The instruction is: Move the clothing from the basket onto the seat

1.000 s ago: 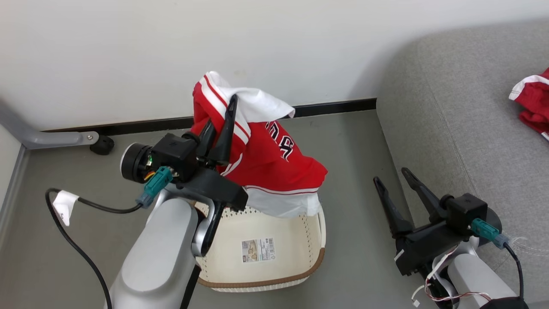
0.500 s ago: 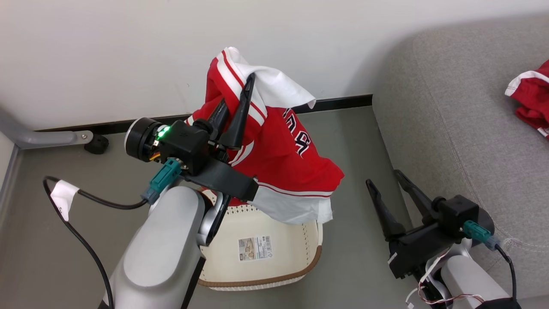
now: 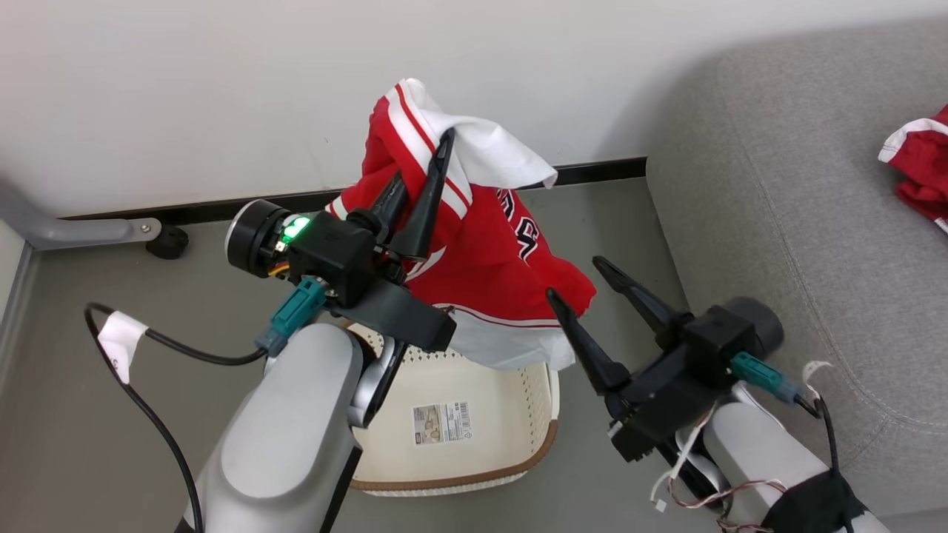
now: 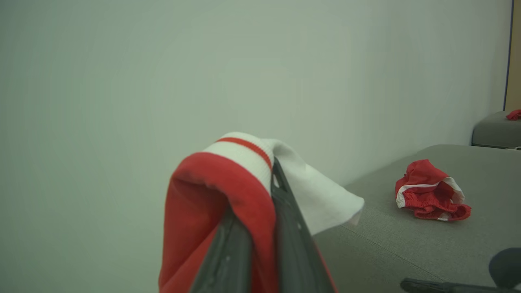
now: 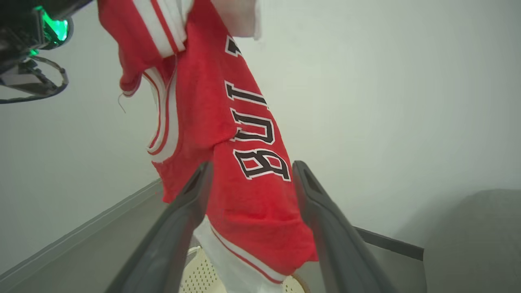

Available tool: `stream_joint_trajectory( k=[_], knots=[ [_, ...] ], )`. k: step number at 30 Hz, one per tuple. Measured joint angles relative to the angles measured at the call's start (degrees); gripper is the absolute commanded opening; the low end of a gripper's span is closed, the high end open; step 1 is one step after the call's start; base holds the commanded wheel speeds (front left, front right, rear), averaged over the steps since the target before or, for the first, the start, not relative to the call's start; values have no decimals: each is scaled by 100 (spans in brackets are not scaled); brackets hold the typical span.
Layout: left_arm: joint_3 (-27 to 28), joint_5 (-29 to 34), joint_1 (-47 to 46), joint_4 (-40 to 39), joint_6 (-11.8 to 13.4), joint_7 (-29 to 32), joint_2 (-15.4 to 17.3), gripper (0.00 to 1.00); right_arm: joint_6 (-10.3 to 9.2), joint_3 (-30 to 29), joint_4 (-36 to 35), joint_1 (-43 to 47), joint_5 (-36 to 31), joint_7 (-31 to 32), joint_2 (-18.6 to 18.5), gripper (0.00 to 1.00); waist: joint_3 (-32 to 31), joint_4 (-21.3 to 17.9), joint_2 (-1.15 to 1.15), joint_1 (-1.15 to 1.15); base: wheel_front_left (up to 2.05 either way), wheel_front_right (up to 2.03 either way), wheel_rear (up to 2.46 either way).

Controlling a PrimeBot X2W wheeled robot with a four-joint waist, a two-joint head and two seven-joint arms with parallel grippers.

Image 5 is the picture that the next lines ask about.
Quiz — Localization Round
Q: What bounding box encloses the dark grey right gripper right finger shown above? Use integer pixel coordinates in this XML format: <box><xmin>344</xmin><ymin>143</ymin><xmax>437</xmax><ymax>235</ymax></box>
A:
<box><xmin>292</xmin><ymin>160</ymin><xmax>398</xmax><ymax>293</ymax></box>

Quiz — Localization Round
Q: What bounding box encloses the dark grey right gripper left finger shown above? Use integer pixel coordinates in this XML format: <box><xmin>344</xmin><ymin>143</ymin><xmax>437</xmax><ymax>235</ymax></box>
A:
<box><xmin>105</xmin><ymin>161</ymin><xmax>214</xmax><ymax>293</ymax></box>

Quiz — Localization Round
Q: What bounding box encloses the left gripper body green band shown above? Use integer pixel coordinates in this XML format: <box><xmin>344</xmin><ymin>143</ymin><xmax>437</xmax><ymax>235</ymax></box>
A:
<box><xmin>0</xmin><ymin>0</ymin><xmax>94</xmax><ymax>76</ymax></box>

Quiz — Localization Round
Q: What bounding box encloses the red and white basketball jersey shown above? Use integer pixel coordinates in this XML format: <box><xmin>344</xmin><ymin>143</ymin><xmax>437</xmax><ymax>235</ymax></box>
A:
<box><xmin>97</xmin><ymin>0</ymin><xmax>319</xmax><ymax>293</ymax></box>

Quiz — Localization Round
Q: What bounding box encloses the cream plastic laundry basket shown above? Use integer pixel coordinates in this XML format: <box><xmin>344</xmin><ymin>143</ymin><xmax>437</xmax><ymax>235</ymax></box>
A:
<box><xmin>179</xmin><ymin>246</ymin><xmax>310</xmax><ymax>293</ymax></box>

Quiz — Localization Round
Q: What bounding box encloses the black baseboard strip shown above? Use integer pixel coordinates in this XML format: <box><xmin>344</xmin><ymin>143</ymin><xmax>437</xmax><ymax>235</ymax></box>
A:
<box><xmin>352</xmin><ymin>227</ymin><xmax>425</xmax><ymax>261</ymax></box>

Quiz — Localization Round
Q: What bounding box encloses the grey baseboard strip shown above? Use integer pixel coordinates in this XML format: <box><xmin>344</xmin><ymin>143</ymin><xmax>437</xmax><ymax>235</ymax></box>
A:
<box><xmin>0</xmin><ymin>178</ymin><xmax>164</xmax><ymax>293</ymax></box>

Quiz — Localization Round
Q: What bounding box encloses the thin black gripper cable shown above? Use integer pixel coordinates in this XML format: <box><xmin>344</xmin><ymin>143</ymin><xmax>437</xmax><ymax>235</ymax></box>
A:
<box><xmin>0</xmin><ymin>55</ymin><xmax>69</xmax><ymax>105</ymax></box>

